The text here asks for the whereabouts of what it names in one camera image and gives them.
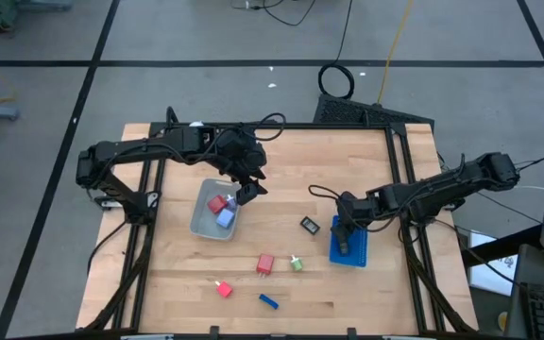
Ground blue usb stick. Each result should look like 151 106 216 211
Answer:
258 293 281 311

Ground light blue wall charger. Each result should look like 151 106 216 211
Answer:
215 208 236 230

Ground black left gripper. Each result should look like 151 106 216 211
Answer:
224 131 269 207

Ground grey plastic tray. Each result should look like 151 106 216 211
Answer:
189 178 244 242

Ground thin black floor cable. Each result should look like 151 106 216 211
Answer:
231 0 318 27

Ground blue plastic basket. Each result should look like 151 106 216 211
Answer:
328 214 370 269

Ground small black electronic device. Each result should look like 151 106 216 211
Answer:
299 215 322 236

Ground coiled black floor cable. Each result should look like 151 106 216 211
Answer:
317 0 356 100

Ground white cable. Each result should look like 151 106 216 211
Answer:
517 184 544 202

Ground black aluminium table frame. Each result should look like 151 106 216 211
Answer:
82 121 479 340

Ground yellow floor cable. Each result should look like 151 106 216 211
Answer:
376 0 415 105

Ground dark desk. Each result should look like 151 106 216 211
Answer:
460 224 544 340

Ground black perforated metal case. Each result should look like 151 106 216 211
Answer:
313 93 436 128

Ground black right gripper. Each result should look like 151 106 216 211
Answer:
331 192 367 257

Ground white sheet of paper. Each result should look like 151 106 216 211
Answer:
467 230 519 298

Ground small red wall charger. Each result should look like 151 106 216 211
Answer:
213 280 234 299

